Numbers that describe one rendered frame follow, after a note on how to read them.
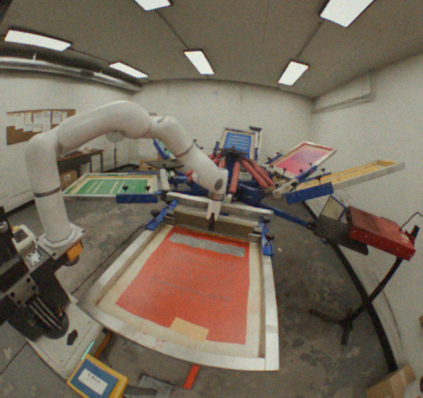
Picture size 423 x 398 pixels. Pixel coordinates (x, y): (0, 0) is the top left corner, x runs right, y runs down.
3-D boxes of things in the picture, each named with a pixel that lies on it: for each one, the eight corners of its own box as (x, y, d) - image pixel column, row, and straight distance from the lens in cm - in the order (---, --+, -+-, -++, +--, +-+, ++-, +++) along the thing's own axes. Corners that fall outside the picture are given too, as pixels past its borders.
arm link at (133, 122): (146, 85, 47) (130, 96, 65) (13, 147, 49) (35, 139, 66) (159, 134, 47) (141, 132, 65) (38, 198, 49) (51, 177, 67)
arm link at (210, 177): (169, 153, 62) (197, 187, 73) (186, 160, 51) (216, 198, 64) (184, 138, 64) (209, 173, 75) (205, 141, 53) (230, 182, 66)
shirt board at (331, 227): (358, 238, 168) (362, 230, 165) (363, 264, 133) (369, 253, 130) (237, 191, 181) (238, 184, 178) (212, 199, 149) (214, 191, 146)
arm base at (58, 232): (34, 235, 68) (21, 191, 62) (59, 219, 72) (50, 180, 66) (55, 253, 55) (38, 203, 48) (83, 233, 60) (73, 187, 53)
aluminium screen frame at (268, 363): (273, 372, 55) (279, 369, 52) (80, 309, 63) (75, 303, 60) (263, 227, 103) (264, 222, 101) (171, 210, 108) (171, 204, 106)
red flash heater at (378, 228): (396, 236, 181) (402, 224, 179) (411, 265, 145) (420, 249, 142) (344, 216, 161) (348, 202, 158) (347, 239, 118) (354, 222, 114)
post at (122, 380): (164, 409, 147) (119, 434, 54) (132, 396, 150) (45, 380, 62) (173, 385, 146) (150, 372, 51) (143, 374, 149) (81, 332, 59)
